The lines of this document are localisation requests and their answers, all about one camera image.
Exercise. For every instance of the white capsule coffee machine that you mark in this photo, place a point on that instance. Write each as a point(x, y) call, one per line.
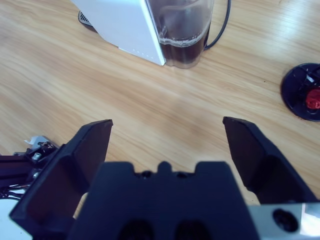
point(125, 25)

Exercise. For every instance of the black capsule holder with rods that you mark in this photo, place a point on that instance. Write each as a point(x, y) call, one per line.
point(292, 92)

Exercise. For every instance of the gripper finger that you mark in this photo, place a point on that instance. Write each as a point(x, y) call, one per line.
point(62, 175)
point(267, 167)

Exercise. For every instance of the red coffee capsule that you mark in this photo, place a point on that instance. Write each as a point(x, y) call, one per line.
point(313, 99)

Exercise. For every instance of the clear water tank dark lid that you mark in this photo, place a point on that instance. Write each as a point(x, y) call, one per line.
point(183, 32)

